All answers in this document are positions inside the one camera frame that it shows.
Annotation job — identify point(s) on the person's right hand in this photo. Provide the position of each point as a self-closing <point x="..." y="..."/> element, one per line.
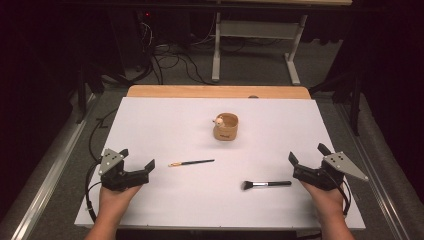
<point x="328" y="201"/>

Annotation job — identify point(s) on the person's left hand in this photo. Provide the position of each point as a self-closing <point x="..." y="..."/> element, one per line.
<point x="113" y="201"/>

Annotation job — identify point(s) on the tan cup with bear figure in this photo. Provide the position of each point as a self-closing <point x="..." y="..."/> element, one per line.
<point x="226" y="131"/>

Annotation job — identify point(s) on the white table sheet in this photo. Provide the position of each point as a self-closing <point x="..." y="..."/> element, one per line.
<point x="200" y="200"/>

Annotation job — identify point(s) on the white metal desk frame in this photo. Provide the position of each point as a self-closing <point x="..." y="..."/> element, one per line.
<point x="256" y="30"/>

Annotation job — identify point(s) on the black metal stand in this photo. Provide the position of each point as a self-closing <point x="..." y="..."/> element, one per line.
<point x="356" y="100"/>
<point x="81" y="93"/>

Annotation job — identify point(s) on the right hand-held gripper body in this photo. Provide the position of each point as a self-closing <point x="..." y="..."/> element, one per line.
<point x="320" y="178"/>

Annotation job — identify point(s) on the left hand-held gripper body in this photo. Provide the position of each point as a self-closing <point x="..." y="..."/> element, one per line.
<point x="115" y="180"/>

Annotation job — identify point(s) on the dark equipment box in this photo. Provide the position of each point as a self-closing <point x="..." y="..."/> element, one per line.
<point x="130" y="40"/>

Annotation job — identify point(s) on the aluminium floor rail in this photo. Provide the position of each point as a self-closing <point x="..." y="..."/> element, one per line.
<point x="50" y="180"/>
<point x="373" y="173"/>

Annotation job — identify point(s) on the black makeup brush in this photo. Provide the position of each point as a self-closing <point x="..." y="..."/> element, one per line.
<point x="276" y="183"/>

